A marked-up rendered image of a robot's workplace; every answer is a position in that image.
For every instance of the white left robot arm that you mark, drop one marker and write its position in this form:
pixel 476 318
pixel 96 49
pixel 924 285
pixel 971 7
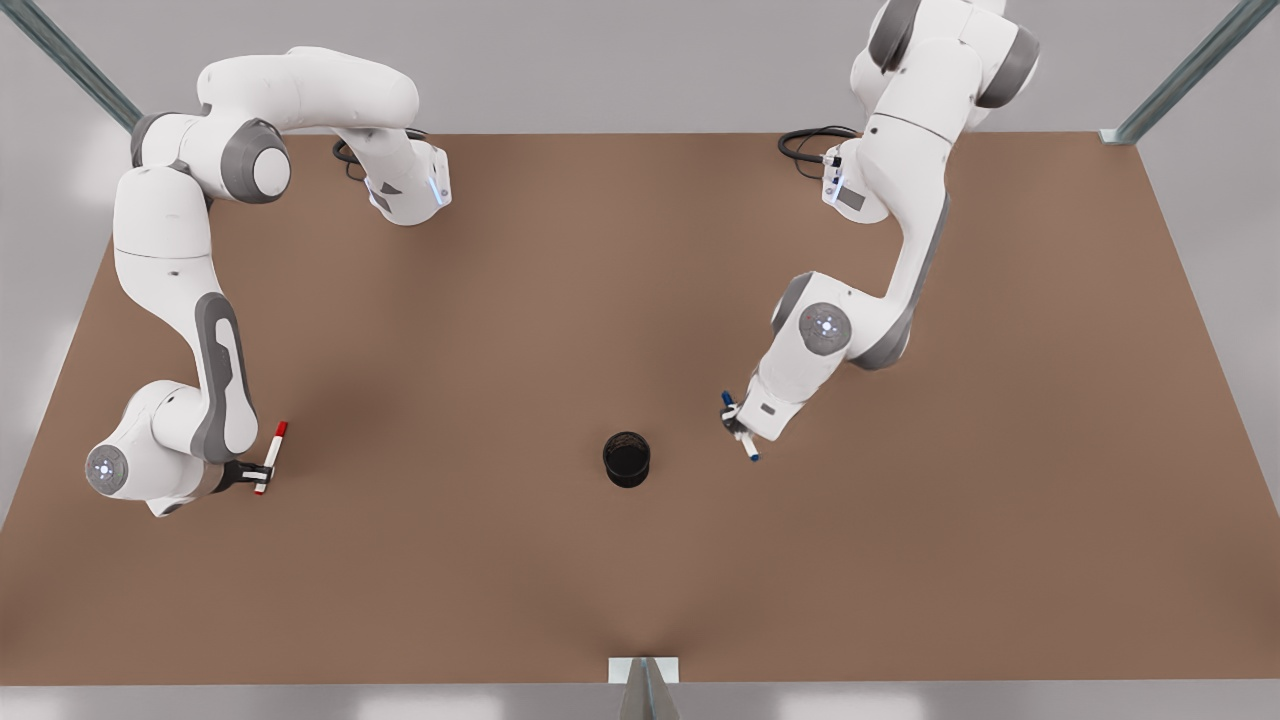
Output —
pixel 900 150

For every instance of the black pen holder cup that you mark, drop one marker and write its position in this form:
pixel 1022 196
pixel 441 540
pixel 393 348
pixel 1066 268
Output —
pixel 627 459

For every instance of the red and white marker pen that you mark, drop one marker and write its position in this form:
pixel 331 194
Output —
pixel 271 457

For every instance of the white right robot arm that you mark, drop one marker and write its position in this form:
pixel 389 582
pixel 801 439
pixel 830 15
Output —
pixel 160 250

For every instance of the silver frame post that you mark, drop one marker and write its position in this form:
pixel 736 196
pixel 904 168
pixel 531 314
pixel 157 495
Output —
pixel 645 690
pixel 1180 75
pixel 75 65

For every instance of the blue and white marker pen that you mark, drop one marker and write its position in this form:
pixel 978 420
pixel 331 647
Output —
pixel 742 433

